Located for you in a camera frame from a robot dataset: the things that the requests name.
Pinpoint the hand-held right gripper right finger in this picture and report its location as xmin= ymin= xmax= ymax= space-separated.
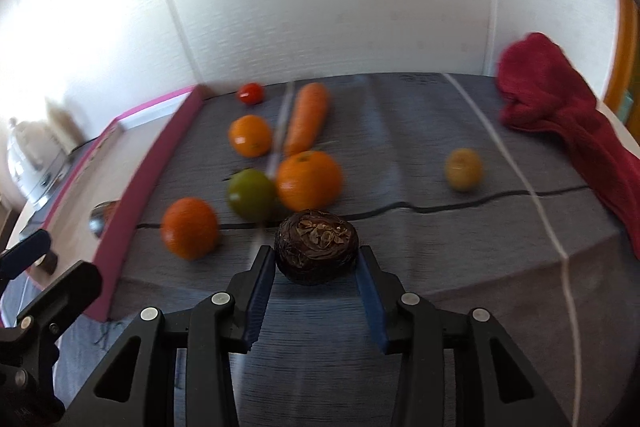
xmin=354 ymin=245 xmax=571 ymax=427

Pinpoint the carrot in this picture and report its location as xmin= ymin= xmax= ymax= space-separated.
xmin=283 ymin=82 xmax=331 ymax=158

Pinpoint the grey striped tablecloth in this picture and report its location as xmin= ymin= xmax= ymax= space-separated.
xmin=0 ymin=72 xmax=640 ymax=427

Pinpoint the orange wooden door frame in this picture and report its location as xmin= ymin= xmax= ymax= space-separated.
xmin=602 ymin=0 xmax=640 ymax=132

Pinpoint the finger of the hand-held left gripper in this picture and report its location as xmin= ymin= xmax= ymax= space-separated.
xmin=0 ymin=230 xmax=53 ymax=279
xmin=15 ymin=261 xmax=104 ymax=348

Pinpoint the red towel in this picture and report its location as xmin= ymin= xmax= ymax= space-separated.
xmin=495 ymin=32 xmax=640 ymax=258

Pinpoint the small yellow fruit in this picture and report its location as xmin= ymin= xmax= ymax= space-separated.
xmin=444 ymin=148 xmax=484 ymax=192

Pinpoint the red tomato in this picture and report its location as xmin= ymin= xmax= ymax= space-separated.
xmin=237 ymin=82 xmax=264 ymax=106

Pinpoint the large orange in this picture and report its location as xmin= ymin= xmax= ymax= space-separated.
xmin=276 ymin=150 xmax=344 ymax=212

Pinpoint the white ceramic kettle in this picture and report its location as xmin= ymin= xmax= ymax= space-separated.
xmin=6 ymin=102 xmax=83 ymax=205

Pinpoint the green tomato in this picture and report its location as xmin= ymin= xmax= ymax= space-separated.
xmin=226 ymin=168 xmax=277 ymax=223

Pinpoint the pink shallow box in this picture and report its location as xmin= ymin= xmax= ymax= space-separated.
xmin=30 ymin=84 xmax=206 ymax=323

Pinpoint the dark wrinkled passion fruit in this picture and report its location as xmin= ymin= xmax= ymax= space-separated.
xmin=273 ymin=209 xmax=360 ymax=286

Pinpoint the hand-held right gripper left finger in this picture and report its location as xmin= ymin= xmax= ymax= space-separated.
xmin=65 ymin=246 xmax=277 ymax=427

